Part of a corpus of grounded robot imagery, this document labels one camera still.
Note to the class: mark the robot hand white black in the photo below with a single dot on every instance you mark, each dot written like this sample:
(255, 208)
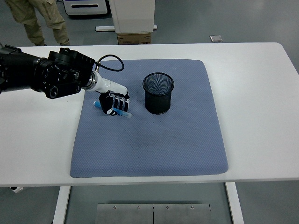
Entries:
(112, 87)

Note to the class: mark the blue marker pen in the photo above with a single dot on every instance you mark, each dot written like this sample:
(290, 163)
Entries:
(125, 114)

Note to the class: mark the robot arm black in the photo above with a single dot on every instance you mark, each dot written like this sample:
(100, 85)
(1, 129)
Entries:
(23, 70)

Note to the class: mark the black mesh pen holder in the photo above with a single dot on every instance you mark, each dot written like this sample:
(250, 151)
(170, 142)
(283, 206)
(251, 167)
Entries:
(158, 102)

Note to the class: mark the cardboard box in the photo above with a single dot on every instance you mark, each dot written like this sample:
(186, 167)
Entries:
(134, 38)

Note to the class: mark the white flat base bar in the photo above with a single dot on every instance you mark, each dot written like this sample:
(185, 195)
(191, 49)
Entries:
(105, 28)

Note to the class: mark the blue-grey textured mat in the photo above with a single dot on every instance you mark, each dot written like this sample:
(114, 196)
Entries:
(140, 144)

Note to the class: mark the white cabinet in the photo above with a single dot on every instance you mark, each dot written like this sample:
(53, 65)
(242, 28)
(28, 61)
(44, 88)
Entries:
(135, 16)

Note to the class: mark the white appliance with dark slot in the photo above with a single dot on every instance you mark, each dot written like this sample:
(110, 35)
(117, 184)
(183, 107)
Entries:
(84, 11)

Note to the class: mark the person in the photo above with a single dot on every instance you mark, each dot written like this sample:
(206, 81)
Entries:
(30, 14)

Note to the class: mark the grey floor socket cover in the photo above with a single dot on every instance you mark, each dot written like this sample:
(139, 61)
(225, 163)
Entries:
(215, 38)

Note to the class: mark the white table leg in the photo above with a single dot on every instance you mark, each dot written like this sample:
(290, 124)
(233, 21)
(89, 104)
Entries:
(61, 205)
(234, 205)

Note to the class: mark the small white black object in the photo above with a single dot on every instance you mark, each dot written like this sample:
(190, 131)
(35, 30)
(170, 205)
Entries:
(16, 189)

